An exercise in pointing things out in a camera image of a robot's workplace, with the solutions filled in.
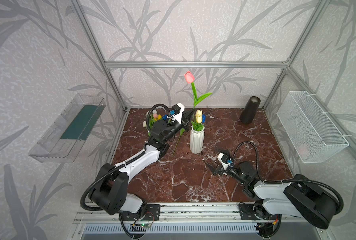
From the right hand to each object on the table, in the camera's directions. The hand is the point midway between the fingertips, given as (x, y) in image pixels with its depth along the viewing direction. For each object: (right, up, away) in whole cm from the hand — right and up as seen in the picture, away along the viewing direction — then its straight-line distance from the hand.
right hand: (212, 150), depth 80 cm
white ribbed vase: (-8, +5, +5) cm, 10 cm away
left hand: (-9, +23, -10) cm, 27 cm away
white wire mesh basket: (+40, +10, -17) cm, 45 cm away
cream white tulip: (-8, +19, -6) cm, 22 cm away
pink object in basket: (+44, +1, -7) cm, 44 cm away
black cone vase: (+29, +22, +23) cm, 43 cm away
